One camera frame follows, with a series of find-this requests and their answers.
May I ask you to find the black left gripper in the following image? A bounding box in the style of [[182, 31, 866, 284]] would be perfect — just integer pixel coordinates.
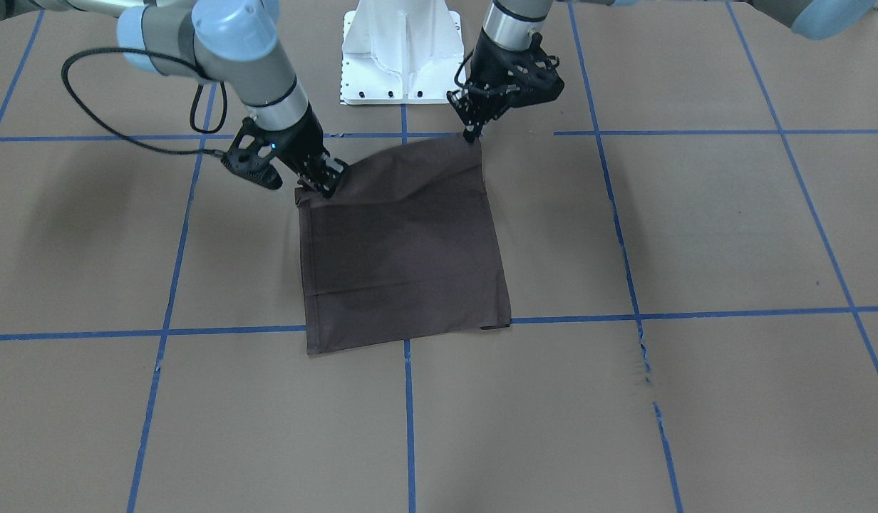
[[446, 32, 565, 143]]

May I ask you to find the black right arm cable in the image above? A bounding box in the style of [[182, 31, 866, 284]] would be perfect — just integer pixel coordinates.
[[60, 47, 233, 157]]

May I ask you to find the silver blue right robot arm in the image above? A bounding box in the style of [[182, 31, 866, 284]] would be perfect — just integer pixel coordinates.
[[0, 1, 346, 198]]

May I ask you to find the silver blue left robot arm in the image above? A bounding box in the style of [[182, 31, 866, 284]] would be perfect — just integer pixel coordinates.
[[448, 1, 878, 143]]

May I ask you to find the blue tape line lengthwise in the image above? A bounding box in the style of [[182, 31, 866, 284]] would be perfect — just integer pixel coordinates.
[[567, 3, 686, 512]]

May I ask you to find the dark brown t-shirt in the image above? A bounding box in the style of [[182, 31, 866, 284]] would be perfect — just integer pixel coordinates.
[[295, 136, 512, 355]]

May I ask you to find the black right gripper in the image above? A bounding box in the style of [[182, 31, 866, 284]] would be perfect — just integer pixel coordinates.
[[221, 107, 350, 199]]

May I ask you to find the blue centre tape line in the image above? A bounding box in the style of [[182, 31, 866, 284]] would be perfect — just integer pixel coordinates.
[[401, 103, 417, 513]]

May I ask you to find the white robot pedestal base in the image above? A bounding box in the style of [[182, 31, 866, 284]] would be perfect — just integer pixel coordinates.
[[339, 1, 464, 106]]

